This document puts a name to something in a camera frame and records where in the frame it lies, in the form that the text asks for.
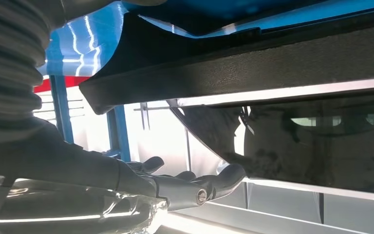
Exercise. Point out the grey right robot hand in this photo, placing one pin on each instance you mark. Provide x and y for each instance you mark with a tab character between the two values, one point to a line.
61	168

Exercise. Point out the blue metal shelf rack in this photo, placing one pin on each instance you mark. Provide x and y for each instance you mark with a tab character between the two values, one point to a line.
77	38

